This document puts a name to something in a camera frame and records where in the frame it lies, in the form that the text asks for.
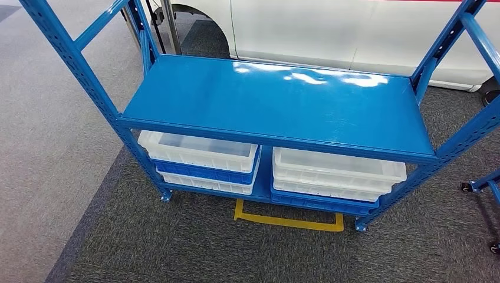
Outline white car with red stripe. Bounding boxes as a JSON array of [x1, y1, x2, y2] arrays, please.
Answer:
[[150, 0, 500, 93]]

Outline white plastic bin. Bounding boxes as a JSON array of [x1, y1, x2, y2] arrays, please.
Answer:
[[137, 130, 259, 174], [272, 147, 407, 185], [272, 172, 393, 203], [157, 167, 259, 196]]

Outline silver metal post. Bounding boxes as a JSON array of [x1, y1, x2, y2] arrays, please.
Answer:
[[160, 0, 183, 55]]

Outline thin black pole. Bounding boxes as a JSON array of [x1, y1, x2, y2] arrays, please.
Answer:
[[144, 0, 167, 54]]

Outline blue wheeled shelf rack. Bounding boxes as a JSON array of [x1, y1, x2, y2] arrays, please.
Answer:
[[460, 167, 500, 255]]

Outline blue metal shelf rack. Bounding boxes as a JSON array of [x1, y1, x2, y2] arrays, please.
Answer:
[[17, 0, 500, 233]]

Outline blue plastic bin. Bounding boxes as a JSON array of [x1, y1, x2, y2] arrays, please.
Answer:
[[150, 150, 262, 186], [270, 183, 380, 216]]

